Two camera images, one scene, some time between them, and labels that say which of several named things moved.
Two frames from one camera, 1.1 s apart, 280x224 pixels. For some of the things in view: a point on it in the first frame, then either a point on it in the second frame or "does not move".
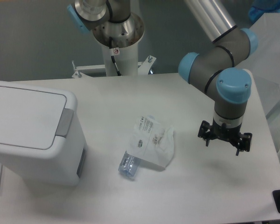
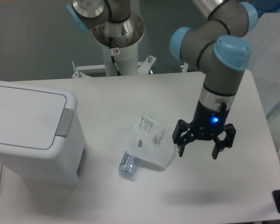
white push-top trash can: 35,131 does not move
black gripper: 207,131 -> 207,123
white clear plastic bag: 151,141 does not move
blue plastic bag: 258,7 does not move
